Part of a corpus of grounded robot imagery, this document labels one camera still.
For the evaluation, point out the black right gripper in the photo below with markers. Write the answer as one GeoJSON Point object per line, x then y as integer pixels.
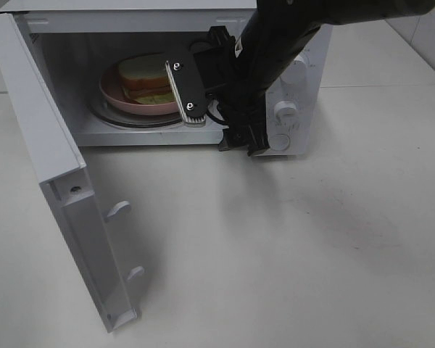
{"type": "Point", "coordinates": [243, 118]}

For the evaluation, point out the round white door button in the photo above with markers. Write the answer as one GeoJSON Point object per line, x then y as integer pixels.
{"type": "Point", "coordinates": [279, 142]}

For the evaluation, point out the white timer knob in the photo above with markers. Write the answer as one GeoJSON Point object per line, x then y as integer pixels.
{"type": "Point", "coordinates": [285, 109]}

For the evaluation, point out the toast sandwich with lettuce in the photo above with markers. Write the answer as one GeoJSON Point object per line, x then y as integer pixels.
{"type": "Point", "coordinates": [144, 79]}

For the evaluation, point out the pink round plate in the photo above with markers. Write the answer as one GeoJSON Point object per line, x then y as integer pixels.
{"type": "Point", "coordinates": [139, 85]}

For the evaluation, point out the white microwave door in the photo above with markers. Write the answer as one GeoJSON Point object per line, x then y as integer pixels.
{"type": "Point", "coordinates": [61, 171]}

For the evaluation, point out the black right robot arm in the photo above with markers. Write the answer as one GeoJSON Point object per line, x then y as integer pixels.
{"type": "Point", "coordinates": [265, 82]}

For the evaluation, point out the white upper power knob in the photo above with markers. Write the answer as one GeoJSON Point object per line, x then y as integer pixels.
{"type": "Point", "coordinates": [296, 71]}

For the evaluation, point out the glass microwave turntable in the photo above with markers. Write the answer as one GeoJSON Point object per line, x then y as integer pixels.
{"type": "Point", "coordinates": [106, 103]}

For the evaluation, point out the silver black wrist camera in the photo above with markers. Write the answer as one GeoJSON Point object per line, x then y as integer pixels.
{"type": "Point", "coordinates": [187, 86]}

